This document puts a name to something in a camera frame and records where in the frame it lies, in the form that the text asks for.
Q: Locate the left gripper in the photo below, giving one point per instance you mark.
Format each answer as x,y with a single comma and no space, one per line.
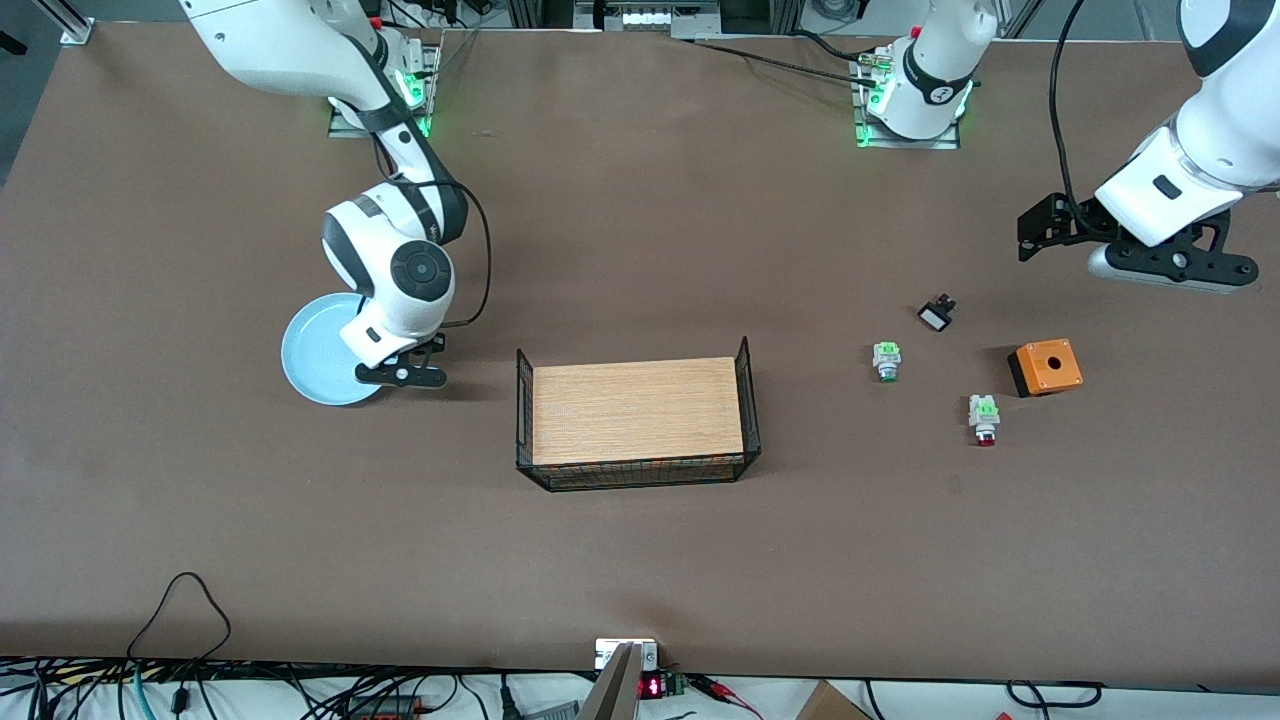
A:
1078,223

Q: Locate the light blue plate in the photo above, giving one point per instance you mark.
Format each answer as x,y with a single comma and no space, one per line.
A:
315,360

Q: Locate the red push button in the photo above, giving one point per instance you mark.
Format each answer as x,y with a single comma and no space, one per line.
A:
985,415

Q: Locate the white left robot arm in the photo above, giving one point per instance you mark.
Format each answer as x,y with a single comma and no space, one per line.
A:
935,70

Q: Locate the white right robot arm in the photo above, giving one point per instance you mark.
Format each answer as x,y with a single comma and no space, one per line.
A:
280,50

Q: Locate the orange button box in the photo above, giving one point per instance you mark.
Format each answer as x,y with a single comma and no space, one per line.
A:
1048,366

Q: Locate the green push button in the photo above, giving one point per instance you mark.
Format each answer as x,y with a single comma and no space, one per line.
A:
886,360

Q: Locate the red digit display module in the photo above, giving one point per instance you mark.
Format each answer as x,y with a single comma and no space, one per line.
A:
655,687

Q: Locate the aluminium corner extrusion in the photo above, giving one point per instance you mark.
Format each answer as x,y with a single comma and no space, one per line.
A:
65,20

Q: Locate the red black clip leads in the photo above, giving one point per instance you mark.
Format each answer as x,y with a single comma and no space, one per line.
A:
725,692

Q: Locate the brown cardboard piece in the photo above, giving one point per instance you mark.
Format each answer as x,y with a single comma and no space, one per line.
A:
830,705

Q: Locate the small black white switch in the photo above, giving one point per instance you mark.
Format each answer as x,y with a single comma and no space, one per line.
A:
935,317

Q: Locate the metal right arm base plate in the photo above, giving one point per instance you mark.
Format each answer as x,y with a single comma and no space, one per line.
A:
340,130

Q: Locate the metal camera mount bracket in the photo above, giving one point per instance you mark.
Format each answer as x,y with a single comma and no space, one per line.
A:
618,685

